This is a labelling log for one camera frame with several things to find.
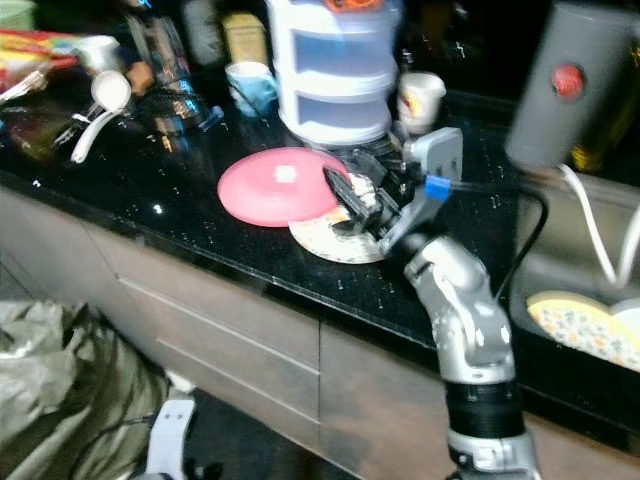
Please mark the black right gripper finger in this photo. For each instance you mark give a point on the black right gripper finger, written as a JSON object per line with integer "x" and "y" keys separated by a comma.
{"x": 353, "y": 205}
{"x": 378, "y": 170}

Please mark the yellow-rimmed floral plate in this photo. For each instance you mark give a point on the yellow-rimmed floral plate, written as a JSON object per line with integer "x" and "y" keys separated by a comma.
{"x": 580, "y": 330}

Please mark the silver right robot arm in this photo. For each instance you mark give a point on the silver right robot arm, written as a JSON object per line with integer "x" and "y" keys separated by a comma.
{"x": 475, "y": 330}

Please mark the cream leaf-pattern plate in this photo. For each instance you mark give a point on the cream leaf-pattern plate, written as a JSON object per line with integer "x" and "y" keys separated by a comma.
{"x": 325, "y": 247}

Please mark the white cartoon mug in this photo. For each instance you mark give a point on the white cartoon mug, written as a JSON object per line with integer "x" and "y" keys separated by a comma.
{"x": 422, "y": 100}

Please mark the pink plate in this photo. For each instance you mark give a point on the pink plate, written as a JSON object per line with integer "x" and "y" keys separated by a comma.
{"x": 265, "y": 190}

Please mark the white tiered storage container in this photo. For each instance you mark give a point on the white tiered storage container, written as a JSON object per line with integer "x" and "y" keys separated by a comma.
{"x": 330, "y": 85}

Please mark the blue mug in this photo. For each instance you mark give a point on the blue mug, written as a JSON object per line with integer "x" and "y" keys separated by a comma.
{"x": 250, "y": 90}

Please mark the grey-brown drawer front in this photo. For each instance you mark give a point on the grey-brown drawer front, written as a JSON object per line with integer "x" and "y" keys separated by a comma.
{"x": 210, "y": 285}
{"x": 260, "y": 415}
{"x": 240, "y": 360}

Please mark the orange round device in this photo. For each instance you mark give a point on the orange round device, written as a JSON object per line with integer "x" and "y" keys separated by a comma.
{"x": 353, "y": 5}

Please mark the steel sink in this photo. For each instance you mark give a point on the steel sink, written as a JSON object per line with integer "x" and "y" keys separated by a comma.
{"x": 560, "y": 270}

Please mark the yellow tea tin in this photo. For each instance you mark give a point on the yellow tea tin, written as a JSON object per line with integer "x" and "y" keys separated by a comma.
{"x": 245, "y": 40}

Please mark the steel mesh strainer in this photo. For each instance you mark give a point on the steel mesh strainer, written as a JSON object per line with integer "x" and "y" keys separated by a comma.
{"x": 175, "y": 112}

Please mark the grey cylinder water filter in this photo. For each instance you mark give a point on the grey cylinder water filter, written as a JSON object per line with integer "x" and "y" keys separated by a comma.
{"x": 570, "y": 110}

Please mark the grey-brown cabinet door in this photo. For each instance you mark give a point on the grey-brown cabinet door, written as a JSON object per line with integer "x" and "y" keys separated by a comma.
{"x": 370, "y": 410}

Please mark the yellow oil bottle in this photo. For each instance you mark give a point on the yellow oil bottle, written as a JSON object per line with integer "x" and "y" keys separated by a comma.
{"x": 605, "y": 145}

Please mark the clear glass jug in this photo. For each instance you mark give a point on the clear glass jug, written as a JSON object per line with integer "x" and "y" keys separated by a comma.
{"x": 155, "y": 45}

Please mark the white ladle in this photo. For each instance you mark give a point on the white ladle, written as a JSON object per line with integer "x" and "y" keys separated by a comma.
{"x": 112, "y": 90}

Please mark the amber glass jar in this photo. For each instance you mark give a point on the amber glass jar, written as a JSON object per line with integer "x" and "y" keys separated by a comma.
{"x": 40, "y": 130}

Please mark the grey-brown cabinet panel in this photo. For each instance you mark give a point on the grey-brown cabinet panel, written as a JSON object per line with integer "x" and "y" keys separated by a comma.
{"x": 60, "y": 250}

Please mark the white cup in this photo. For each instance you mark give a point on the white cup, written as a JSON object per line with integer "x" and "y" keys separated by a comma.
{"x": 98, "y": 55}

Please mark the colourful snack packet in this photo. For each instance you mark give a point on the colourful snack packet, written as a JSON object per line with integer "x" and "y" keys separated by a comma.
{"x": 35, "y": 45}

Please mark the grey-green rubbish bag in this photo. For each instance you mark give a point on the grey-green rubbish bag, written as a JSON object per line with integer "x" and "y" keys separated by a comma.
{"x": 70, "y": 390}

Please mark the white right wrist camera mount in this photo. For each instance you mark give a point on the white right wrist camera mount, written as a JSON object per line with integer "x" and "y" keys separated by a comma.
{"x": 440, "y": 150}

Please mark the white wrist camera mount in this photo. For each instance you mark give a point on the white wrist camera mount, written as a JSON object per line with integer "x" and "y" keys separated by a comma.
{"x": 172, "y": 440}
{"x": 440, "y": 150}

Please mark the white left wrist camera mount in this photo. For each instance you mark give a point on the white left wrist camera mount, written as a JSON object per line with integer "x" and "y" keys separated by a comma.
{"x": 172, "y": 440}

